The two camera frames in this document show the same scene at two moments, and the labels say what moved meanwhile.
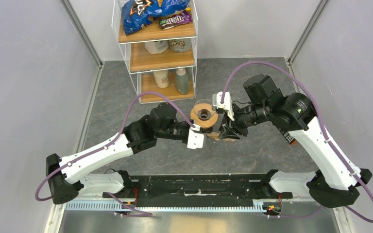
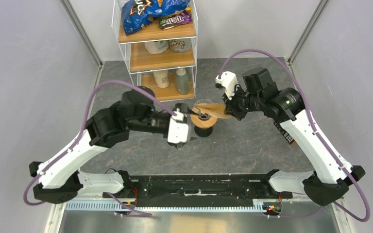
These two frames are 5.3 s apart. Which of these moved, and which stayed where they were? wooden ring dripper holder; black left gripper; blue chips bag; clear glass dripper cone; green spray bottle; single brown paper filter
Moved: black left gripper; single brown paper filter
Stayed: green spray bottle; clear glass dripper cone; blue chips bag; wooden ring dripper holder
